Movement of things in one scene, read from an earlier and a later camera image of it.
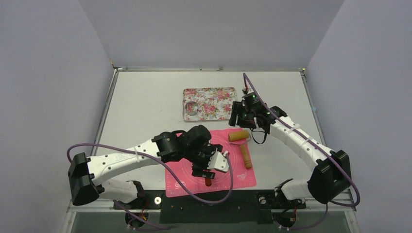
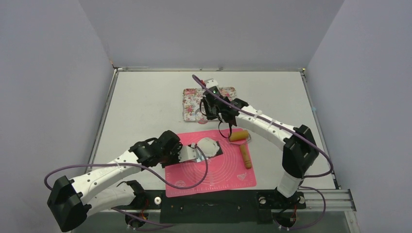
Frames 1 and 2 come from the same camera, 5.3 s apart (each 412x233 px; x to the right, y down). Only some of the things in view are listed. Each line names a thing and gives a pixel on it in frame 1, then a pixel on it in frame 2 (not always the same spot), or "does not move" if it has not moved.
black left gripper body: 200,158 → 169,158
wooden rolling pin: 241,138 does not move
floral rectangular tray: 208,104 does not move
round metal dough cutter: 191,108 → 200,118
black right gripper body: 238,113 → 210,107
